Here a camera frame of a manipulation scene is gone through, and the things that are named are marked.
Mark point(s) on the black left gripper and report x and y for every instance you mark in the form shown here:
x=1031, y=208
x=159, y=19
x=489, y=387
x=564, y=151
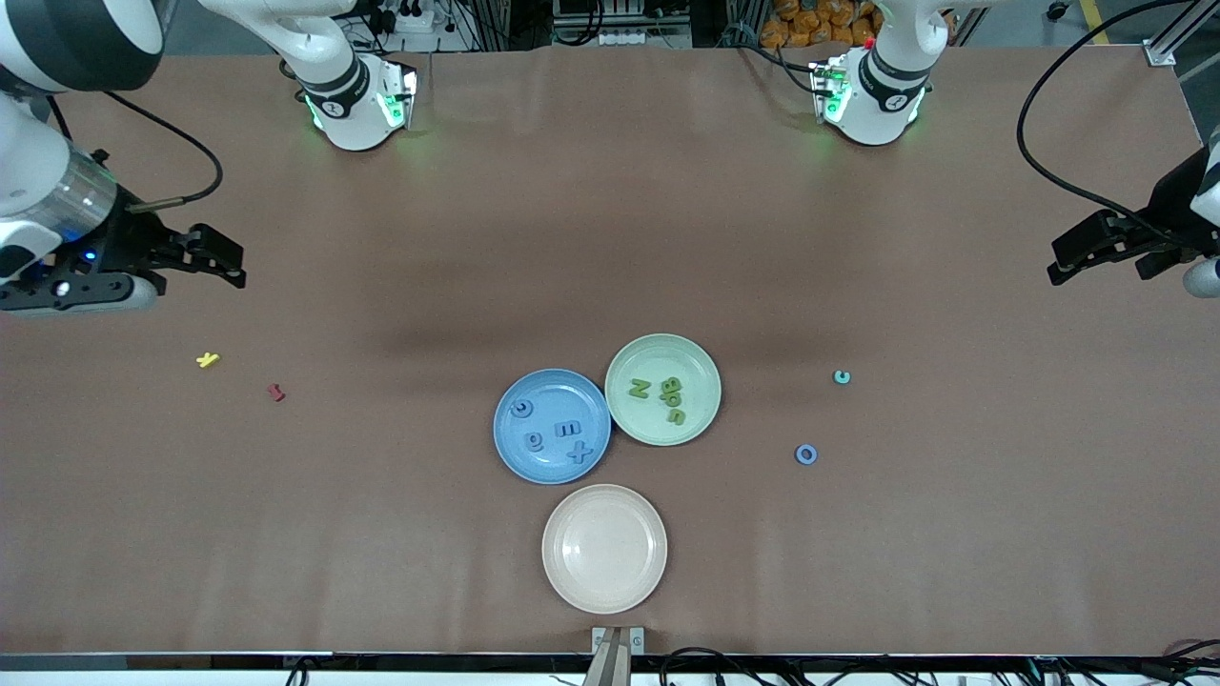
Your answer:
x=1169, y=202

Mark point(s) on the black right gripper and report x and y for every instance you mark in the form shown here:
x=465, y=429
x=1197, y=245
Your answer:
x=125, y=243

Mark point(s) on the blue foam letter G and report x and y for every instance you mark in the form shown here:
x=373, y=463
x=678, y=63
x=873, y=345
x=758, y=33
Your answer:
x=514, y=410

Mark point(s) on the blue foam letter a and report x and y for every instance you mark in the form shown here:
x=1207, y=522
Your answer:
x=530, y=444

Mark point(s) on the blue foam letter E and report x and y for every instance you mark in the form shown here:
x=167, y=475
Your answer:
x=567, y=429

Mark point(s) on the blue foam letter X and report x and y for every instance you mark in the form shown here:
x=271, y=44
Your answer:
x=579, y=452

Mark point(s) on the green foam letter B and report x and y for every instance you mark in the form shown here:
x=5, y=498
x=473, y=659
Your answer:
x=665, y=383

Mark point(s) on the green foam letter p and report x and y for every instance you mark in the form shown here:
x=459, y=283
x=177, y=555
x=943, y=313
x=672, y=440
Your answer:
x=667, y=398

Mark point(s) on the green foam letter N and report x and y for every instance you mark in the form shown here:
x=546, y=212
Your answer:
x=640, y=389

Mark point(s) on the green foam letter u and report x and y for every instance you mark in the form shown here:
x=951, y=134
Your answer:
x=667, y=417

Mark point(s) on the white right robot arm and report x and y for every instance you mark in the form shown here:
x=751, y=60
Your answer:
x=19, y=143

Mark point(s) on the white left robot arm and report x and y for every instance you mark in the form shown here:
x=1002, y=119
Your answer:
x=872, y=119

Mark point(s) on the white power strip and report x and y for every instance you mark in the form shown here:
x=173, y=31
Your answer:
x=629, y=38
x=410, y=17

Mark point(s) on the blue foam letter O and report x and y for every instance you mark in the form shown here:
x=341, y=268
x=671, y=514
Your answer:
x=798, y=454

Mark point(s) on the pile of orange fruits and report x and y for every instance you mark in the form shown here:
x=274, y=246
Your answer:
x=820, y=24

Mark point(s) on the brown paper table cover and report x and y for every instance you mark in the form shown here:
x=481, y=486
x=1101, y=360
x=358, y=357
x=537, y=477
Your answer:
x=572, y=238

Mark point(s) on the blue plate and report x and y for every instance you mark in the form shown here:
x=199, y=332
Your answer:
x=543, y=467

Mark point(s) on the green plate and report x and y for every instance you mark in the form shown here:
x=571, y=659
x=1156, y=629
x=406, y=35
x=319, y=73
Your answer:
x=629, y=419

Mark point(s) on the beige plate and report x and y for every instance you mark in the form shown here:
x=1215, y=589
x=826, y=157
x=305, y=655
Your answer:
x=604, y=548

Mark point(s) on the aluminium frame profile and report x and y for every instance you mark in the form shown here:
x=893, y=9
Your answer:
x=1159, y=52

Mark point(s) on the black table edge rail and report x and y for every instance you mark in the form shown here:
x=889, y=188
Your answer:
x=191, y=661

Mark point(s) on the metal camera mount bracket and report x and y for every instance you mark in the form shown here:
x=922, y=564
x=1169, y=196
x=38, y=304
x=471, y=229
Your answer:
x=618, y=640

